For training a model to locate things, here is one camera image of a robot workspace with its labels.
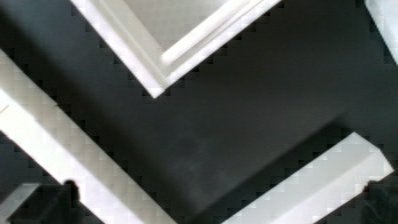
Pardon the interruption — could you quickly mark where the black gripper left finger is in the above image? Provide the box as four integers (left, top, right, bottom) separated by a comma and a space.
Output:
0, 179, 81, 224

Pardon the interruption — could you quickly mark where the white cabinet body box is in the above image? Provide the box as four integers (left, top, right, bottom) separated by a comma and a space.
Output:
69, 0, 282, 96

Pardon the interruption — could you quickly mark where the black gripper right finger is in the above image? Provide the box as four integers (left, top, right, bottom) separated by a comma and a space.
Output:
360, 181, 398, 224

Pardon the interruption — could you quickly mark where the white front fence rail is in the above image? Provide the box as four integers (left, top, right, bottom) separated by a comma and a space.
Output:
0, 51, 175, 224

